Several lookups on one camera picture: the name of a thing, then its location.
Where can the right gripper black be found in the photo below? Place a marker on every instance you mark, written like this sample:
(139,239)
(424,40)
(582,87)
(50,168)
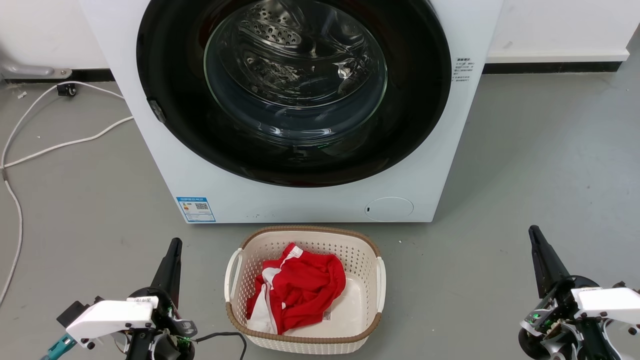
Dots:
(560,320)

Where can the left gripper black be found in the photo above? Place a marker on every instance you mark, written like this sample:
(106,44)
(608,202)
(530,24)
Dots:
(170,345)

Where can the black round glass washer door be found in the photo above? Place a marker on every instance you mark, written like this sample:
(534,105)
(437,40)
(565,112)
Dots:
(170,75)

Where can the white front-load washing machine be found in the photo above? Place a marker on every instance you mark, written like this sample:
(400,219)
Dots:
(300,205)

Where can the blue energy label sticker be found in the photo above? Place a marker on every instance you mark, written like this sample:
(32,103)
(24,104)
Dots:
(196,209)

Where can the red and white garment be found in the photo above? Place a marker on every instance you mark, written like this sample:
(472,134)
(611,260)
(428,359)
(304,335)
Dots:
(305,290)

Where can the round white filter cover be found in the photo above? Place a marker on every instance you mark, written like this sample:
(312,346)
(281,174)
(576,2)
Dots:
(389,209)

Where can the cream plastic laundry basket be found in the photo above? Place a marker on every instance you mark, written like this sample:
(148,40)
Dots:
(360,250)

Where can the small black floor plug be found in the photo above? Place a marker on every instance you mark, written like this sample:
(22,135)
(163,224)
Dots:
(66,90)

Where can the white right wrist camera cover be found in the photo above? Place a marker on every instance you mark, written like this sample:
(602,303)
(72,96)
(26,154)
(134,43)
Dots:
(610,302)

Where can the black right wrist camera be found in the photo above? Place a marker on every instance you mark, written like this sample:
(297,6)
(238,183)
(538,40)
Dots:
(620,285)

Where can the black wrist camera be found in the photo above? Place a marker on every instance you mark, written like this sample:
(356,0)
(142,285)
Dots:
(620,285)
(75,312)

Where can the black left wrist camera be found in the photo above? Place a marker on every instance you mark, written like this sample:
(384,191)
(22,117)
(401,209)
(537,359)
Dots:
(75,312)

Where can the grey metal pipe bracket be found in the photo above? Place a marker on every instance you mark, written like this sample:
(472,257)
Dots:
(25,69)

